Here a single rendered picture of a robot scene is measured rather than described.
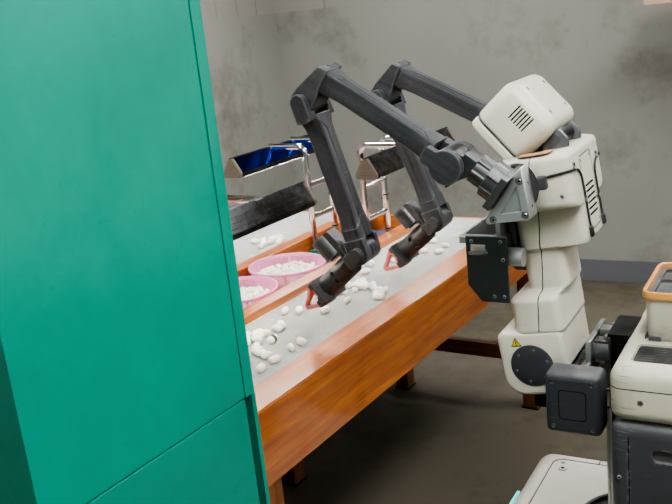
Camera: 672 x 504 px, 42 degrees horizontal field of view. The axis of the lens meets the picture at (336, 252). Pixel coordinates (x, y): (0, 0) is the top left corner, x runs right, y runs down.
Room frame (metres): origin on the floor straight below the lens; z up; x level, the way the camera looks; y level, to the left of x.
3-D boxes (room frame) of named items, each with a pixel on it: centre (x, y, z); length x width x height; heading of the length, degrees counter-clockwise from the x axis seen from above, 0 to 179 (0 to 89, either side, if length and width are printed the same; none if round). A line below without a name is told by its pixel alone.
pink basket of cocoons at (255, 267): (2.91, 0.17, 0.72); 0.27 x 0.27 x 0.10
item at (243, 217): (2.29, 0.24, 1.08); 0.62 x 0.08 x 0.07; 146
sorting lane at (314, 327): (2.62, -0.05, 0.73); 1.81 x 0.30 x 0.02; 146
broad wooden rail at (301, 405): (2.51, -0.22, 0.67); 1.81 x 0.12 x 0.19; 146
